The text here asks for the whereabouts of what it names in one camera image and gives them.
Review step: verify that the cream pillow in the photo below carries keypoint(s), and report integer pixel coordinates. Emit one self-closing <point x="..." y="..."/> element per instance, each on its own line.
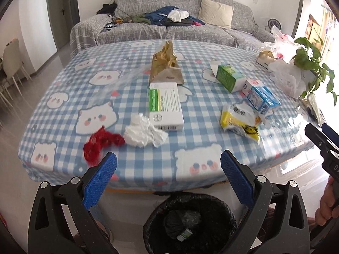
<point x="215" y="13"/>

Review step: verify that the white bag with red contents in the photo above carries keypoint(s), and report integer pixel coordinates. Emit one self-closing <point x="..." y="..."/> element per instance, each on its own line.
<point x="284" y="45"/>

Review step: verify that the patterned small cloth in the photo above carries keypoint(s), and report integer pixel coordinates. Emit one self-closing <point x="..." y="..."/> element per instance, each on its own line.
<point x="110" y="26"/>

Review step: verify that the pink garment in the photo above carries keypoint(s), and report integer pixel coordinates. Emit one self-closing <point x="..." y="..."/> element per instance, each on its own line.
<point x="196" y="23"/>

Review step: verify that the green garment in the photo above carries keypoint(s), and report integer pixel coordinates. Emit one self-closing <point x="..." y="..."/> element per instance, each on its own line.
<point x="140" y="19"/>

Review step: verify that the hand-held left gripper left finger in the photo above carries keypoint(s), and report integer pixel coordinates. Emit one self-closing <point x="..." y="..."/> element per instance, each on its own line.
<point x="100" y="180"/>

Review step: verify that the white dining chair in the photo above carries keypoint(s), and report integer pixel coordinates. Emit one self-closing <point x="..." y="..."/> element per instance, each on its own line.
<point x="3" y="92"/>
<point x="14" y="60"/>

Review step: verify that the folded white plastic bag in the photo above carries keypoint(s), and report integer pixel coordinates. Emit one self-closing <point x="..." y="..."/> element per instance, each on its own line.
<point x="313" y="105"/>

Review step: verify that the green potted plant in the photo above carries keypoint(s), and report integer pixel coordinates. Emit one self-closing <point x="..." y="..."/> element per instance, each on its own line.
<point x="306" y="55"/>

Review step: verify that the clear plastic bag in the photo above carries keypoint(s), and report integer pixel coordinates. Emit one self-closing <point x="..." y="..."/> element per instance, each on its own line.
<point x="119" y="84"/>

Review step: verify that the gold snack bag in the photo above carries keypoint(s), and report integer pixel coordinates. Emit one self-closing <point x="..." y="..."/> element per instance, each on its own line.
<point x="165" y="68"/>

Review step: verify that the yellow white wrapper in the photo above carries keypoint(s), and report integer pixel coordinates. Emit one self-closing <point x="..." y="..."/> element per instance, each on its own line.
<point x="238" y="123"/>

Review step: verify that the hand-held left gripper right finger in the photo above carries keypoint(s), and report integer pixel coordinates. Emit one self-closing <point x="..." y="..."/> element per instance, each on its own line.
<point x="235" y="180"/>

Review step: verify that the crumpled white plastic bag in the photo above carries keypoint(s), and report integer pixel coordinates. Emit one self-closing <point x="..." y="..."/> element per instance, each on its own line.
<point x="287" y="76"/>

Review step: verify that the grey covered sofa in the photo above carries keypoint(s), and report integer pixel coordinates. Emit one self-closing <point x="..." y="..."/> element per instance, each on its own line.
<point x="159" y="31"/>

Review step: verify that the blue white carton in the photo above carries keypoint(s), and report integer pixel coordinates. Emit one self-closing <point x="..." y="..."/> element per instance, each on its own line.
<point x="264" y="99"/>

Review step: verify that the blue checkered bear tablecloth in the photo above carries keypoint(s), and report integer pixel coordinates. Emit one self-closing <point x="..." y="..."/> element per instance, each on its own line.
<point x="66" y="90"/>

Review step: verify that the pile of clothes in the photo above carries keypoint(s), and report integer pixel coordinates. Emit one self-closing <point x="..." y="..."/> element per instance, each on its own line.
<point x="159" y="13"/>

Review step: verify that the small round fan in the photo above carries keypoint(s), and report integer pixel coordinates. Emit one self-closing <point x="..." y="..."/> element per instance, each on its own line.
<point x="272" y="23"/>

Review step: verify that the gold white tissue box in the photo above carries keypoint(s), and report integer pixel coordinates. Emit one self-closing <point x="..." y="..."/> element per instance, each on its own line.
<point x="264" y="58"/>

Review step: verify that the white garment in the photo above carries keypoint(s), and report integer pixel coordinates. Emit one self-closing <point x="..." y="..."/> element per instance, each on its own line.
<point x="178" y="15"/>

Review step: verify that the black bag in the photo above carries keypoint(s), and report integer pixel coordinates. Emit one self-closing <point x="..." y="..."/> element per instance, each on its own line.
<point x="107" y="8"/>

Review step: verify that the black garment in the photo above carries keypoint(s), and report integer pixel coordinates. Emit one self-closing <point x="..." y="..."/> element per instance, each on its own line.
<point x="180" y="23"/>

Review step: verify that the white tissue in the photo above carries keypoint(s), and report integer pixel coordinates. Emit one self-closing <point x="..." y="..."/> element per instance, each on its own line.
<point x="143" y="135"/>

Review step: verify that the person's right hand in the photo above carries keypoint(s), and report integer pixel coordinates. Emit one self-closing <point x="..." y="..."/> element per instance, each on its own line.
<point x="328" y="203"/>

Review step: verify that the black lined waste bin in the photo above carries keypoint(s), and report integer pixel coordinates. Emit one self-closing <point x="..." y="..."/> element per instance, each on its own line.
<point x="190" y="200"/>

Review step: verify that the small green white packet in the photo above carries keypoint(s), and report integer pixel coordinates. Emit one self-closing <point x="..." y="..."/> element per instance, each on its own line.
<point x="184" y="235"/>

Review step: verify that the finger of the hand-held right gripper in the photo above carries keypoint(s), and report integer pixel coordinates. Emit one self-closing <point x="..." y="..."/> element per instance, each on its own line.
<point x="331" y="133"/>
<point x="317" y="139"/>

